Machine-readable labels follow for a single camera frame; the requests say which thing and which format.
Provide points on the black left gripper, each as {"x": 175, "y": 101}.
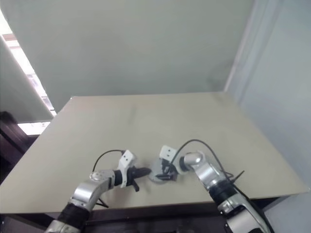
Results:
{"x": 132, "y": 177}

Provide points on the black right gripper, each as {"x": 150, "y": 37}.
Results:
{"x": 173, "y": 171}

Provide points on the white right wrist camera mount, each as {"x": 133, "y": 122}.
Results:
{"x": 167, "y": 153}

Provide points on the grey round hinged motor lid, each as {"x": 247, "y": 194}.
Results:
{"x": 158, "y": 167}

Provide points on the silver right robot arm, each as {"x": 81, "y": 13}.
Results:
{"x": 206, "y": 170}

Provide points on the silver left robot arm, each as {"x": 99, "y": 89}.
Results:
{"x": 87, "y": 191}

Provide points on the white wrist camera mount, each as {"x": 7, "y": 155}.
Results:
{"x": 167, "y": 153}
{"x": 126, "y": 160}

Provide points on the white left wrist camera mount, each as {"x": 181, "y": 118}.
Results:
{"x": 126, "y": 160}

